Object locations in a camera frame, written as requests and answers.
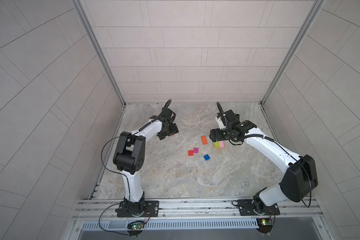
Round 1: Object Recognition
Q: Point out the circuit board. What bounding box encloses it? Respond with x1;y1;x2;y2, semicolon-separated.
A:
127;221;145;231
257;218;274;228

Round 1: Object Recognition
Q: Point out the aluminium mounting rail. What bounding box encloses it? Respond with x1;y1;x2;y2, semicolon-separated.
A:
74;195;323;223

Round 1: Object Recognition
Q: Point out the pink wood block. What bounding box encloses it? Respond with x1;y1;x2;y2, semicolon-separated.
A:
219;141;225;149

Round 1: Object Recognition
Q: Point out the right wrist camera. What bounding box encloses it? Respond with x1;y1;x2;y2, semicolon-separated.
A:
215;113;227;130

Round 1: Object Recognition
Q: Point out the orange wood block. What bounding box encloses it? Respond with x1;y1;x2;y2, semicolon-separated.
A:
201;136;208;145

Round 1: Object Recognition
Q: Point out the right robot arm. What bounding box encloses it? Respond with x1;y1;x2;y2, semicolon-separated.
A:
210;105;318;215

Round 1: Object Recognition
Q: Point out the left circuit board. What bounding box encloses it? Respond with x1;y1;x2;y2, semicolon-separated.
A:
127;221;145;231

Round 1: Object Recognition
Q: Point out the right circuit board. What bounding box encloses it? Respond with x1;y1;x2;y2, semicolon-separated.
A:
257;218;274;228

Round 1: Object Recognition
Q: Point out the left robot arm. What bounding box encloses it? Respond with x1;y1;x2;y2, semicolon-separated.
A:
113;107;179;218

